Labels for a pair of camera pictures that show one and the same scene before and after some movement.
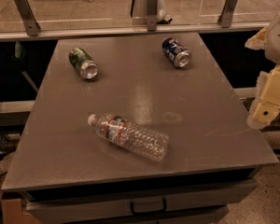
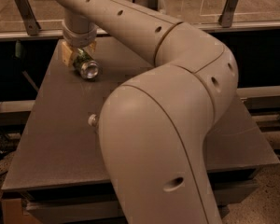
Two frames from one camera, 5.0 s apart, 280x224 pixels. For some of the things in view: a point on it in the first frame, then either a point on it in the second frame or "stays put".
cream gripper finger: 266,108 → 67,53
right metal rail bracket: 226,18 stays put
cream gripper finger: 258,42 → 91,49
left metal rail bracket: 26,13 stays put
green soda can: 86,66 stays put
